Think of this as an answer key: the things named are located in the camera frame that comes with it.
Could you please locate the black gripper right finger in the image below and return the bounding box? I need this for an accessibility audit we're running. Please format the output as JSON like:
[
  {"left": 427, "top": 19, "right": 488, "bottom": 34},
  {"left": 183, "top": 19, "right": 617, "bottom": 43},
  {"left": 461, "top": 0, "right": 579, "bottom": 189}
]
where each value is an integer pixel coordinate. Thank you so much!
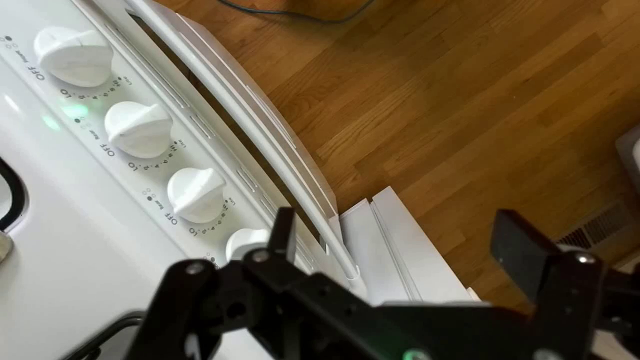
[{"left": 489, "top": 210, "right": 640, "bottom": 360}]

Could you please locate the black floor cable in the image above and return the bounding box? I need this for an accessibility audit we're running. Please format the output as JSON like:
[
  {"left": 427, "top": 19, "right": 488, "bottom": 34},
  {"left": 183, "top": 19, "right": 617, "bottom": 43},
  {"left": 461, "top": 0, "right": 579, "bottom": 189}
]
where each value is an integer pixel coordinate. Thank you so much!
[{"left": 218, "top": 0, "right": 376, "bottom": 28}]

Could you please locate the white gas stove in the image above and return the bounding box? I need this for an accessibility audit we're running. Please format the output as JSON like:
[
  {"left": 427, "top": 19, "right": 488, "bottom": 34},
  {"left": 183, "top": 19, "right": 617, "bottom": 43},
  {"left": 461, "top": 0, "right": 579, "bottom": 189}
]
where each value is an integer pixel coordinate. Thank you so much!
[{"left": 0, "top": 0, "right": 474, "bottom": 360}]

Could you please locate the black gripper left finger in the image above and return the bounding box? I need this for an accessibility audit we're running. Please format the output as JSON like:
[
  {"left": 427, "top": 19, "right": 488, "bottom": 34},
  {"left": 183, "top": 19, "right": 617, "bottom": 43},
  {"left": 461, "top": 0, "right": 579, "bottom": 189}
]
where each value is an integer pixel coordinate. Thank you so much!
[{"left": 126, "top": 208, "right": 374, "bottom": 360}]

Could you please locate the white oven door handle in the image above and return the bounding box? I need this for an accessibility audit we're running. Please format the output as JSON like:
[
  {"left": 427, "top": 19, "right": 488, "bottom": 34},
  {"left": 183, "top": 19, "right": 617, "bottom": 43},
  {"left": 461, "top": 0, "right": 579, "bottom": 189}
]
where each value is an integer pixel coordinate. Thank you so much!
[{"left": 126, "top": 0, "right": 367, "bottom": 296}]

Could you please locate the white stove knob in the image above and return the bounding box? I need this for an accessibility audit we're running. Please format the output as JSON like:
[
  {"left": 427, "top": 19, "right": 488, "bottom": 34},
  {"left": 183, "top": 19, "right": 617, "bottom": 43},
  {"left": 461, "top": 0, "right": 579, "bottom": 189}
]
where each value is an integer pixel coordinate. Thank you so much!
[
  {"left": 104, "top": 101, "right": 171, "bottom": 157},
  {"left": 226, "top": 228, "right": 270, "bottom": 259},
  {"left": 34, "top": 26, "right": 114, "bottom": 87},
  {"left": 166, "top": 167, "right": 226, "bottom": 224}
]

